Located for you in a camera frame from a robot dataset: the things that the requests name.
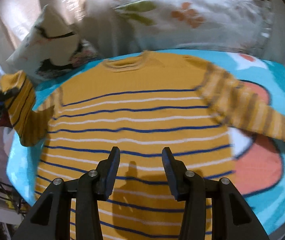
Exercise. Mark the turquoise cartoon fleece blanket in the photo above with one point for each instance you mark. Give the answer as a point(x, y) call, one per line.
point(265, 159)

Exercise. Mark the cream pillow with black print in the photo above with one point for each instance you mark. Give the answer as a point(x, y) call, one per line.
point(51, 49)

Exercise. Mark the yellow striped sweater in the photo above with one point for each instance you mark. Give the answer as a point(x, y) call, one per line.
point(142, 119)

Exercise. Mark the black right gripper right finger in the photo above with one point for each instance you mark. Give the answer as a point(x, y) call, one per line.
point(232, 217)

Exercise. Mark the white floral pillow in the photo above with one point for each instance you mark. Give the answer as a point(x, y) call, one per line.
point(130, 26)

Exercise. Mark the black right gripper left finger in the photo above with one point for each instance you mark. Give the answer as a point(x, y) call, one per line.
point(50, 216)

